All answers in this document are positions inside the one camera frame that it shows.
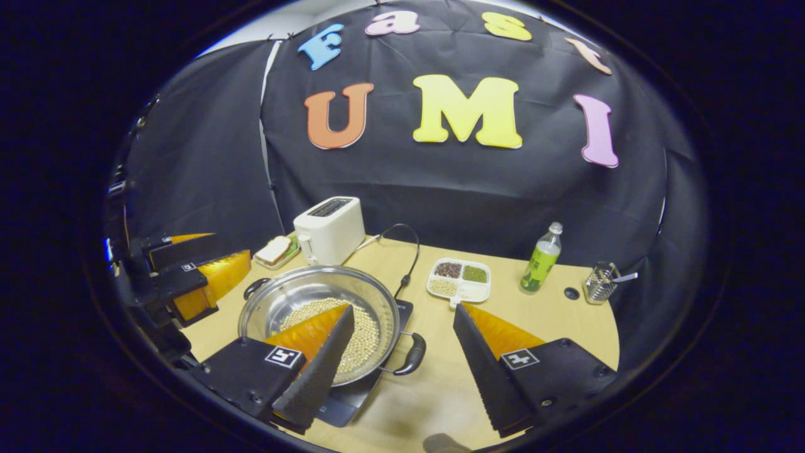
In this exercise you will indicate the white divided bean tray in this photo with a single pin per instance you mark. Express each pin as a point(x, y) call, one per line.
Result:
point(475, 292)

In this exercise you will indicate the green label plastic bottle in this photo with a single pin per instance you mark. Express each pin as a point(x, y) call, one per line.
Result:
point(539, 264)

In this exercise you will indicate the stainless steel pot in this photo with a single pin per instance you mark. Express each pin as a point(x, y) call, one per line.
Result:
point(314, 283)

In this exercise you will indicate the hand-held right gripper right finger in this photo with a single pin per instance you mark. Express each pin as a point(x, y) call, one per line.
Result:
point(484, 377)

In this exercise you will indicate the white toaster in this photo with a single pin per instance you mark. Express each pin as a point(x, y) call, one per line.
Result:
point(330, 236)

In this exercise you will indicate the black induction cooktop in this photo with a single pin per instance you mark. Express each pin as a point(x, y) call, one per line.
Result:
point(352, 399)

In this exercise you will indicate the heap of soybeans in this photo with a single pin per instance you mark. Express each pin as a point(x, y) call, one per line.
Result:
point(365, 340)

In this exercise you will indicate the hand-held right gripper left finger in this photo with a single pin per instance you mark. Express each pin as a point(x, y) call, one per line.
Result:
point(321, 377)

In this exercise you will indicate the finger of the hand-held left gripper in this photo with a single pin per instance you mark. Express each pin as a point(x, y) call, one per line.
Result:
point(188, 251)
point(220, 277)

